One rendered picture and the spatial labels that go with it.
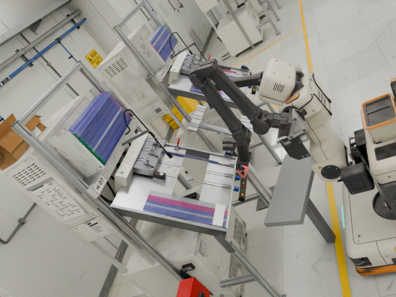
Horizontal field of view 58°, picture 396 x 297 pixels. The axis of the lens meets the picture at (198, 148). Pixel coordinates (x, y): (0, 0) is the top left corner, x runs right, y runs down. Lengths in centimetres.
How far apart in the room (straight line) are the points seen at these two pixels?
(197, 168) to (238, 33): 355
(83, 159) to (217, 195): 87
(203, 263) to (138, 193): 63
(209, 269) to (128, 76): 184
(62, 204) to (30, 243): 129
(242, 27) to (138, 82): 367
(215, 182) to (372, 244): 100
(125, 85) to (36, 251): 170
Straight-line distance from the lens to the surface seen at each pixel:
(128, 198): 228
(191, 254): 239
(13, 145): 233
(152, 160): 244
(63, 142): 216
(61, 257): 375
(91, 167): 220
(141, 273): 270
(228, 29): 677
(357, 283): 251
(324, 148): 195
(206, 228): 216
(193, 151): 265
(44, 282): 362
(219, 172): 250
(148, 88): 337
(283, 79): 174
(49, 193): 234
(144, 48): 332
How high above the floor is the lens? 204
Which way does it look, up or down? 25 degrees down
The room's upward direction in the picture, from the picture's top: 39 degrees counter-clockwise
